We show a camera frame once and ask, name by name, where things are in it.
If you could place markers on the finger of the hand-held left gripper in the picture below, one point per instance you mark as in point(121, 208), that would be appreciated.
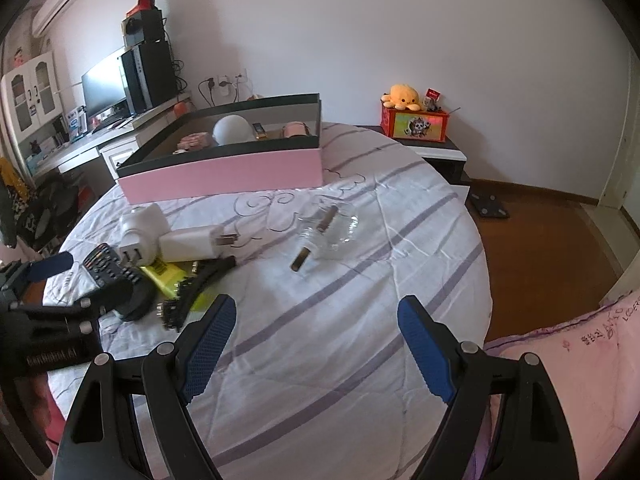
point(52, 266)
point(127, 297)

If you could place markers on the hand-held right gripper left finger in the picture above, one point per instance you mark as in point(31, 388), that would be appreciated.
point(210, 350)

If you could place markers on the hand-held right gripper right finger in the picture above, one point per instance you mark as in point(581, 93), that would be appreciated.
point(425, 350)

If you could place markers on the black remote control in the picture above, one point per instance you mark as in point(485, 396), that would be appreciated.
point(105, 262)

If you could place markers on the yellow highlighter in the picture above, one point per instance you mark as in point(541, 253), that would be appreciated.
point(167, 277)

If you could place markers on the black hair clip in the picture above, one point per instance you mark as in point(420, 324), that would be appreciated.
point(172, 310)

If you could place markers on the white travel adapter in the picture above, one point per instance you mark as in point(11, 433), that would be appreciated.
point(142, 227)

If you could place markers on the white charger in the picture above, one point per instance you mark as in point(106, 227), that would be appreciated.
point(187, 242)

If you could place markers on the clear glass light bulb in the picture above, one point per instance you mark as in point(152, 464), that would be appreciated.
point(345, 230)

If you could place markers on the pink cardboard box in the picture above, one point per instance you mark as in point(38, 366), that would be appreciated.
point(225, 175)

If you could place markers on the white figurine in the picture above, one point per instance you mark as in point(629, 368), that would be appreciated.
point(231, 130)

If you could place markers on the small gold black case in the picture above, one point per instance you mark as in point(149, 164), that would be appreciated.
point(258, 130)

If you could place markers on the pink tape roll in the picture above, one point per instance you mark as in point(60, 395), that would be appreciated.
point(296, 130)

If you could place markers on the black office chair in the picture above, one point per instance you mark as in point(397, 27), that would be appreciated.
point(45, 210)

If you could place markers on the yellow leopard print cloth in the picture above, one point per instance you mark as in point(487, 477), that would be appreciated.
point(12, 185)

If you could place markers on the teal desk organizer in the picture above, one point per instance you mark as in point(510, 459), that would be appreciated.
point(36, 164)

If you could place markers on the white desk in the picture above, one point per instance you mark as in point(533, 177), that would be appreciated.
point(75, 147)

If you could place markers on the blue white box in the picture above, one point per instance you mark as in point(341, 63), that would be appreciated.
point(75, 125)

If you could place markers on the pink pillow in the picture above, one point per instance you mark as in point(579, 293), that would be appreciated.
point(575, 385)

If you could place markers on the black keyboard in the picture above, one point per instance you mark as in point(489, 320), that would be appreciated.
point(112, 120)

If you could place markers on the black bathroom scale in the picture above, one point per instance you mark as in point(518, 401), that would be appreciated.
point(487, 205)

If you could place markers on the black computer monitor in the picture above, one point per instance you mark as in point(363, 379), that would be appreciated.
point(102, 85)

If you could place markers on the wide black white cabinet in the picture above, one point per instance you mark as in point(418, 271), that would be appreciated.
point(440, 152)

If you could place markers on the white glass-door cabinet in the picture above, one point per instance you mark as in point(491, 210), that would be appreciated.
point(50, 60)

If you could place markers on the small pink doll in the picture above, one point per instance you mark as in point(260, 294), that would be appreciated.
point(20, 57)

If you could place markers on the black computer tower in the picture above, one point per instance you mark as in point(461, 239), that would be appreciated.
point(155, 75)

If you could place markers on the red printed storage box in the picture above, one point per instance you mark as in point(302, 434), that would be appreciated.
point(415, 125)

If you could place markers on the yellow octopus plush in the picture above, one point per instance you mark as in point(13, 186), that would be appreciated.
point(402, 96)

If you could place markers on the small red card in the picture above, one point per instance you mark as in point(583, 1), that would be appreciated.
point(433, 95)

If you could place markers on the black speaker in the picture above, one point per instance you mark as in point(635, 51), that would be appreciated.
point(150, 25)

